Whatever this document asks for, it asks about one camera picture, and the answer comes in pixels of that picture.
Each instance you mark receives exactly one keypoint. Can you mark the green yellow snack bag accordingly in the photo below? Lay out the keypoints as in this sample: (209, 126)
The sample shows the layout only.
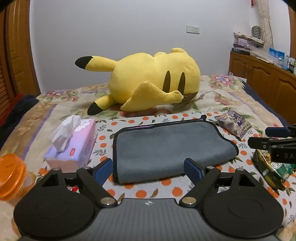
(275, 174)

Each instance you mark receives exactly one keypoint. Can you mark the orange print white cloth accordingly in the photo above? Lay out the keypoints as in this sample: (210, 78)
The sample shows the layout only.
(177, 186)

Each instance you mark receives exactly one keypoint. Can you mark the pink tissue box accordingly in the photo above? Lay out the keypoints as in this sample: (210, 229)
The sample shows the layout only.
(72, 143)

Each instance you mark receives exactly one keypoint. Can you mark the wooden cabinet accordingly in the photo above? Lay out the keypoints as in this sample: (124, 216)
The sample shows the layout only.
(273, 85)

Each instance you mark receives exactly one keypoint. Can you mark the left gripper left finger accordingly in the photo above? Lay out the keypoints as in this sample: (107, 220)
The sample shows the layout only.
(91, 182)

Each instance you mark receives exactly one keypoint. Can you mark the beige patterned curtain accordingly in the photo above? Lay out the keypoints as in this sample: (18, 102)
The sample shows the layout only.
(267, 35)

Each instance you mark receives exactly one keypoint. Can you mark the floral bed blanket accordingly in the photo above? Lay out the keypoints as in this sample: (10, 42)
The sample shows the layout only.
(30, 141)

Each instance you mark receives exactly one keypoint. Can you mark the orange lidded cup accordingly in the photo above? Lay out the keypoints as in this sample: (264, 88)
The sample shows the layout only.
(15, 179)

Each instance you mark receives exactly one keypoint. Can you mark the blue product box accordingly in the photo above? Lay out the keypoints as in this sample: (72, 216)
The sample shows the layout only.
(277, 57)

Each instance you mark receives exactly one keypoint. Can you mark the yellow Pikachu plush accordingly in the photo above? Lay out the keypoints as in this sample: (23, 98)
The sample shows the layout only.
(142, 81)

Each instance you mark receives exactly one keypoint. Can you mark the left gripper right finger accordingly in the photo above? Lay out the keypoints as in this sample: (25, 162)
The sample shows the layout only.
(203, 179)

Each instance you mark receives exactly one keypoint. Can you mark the purple snack packet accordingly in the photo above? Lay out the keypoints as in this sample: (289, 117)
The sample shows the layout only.
(234, 123)

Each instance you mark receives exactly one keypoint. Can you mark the wall switch plate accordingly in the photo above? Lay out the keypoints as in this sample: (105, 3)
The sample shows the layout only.
(193, 30)

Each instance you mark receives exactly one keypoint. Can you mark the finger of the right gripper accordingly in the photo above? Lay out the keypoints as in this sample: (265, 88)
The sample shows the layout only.
(261, 143)
(280, 132)

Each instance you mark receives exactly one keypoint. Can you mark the small round fan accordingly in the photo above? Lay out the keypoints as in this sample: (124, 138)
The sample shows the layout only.
(256, 32)

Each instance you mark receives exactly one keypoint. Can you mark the purple and grey towel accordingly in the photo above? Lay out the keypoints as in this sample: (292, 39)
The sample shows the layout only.
(157, 151)

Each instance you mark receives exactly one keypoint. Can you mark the stack of papers and boxes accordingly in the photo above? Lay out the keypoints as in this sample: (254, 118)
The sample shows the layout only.
(244, 44)

